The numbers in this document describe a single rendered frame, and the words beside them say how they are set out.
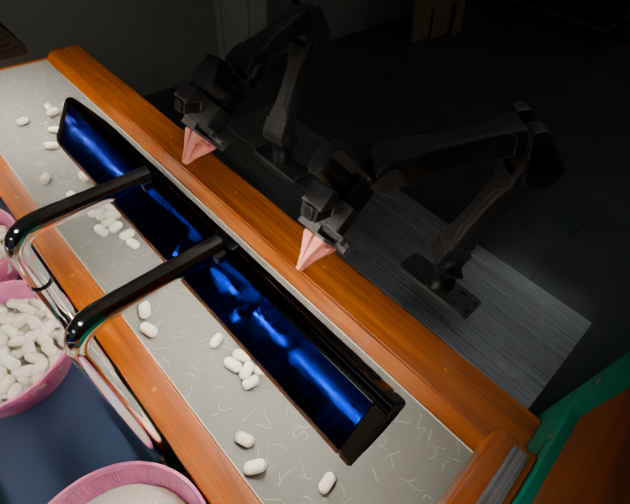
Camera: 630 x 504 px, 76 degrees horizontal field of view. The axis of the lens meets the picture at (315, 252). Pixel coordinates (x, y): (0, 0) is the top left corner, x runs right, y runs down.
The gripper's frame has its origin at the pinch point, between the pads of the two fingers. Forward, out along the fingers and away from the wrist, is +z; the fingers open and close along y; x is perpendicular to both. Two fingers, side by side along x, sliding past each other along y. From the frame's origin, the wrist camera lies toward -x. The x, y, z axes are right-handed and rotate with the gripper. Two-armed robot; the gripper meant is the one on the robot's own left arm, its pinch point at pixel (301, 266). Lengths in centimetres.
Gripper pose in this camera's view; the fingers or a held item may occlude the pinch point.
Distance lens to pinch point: 74.9
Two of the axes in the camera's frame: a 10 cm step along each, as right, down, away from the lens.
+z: -5.9, 8.0, 1.1
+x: 4.2, 1.8, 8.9
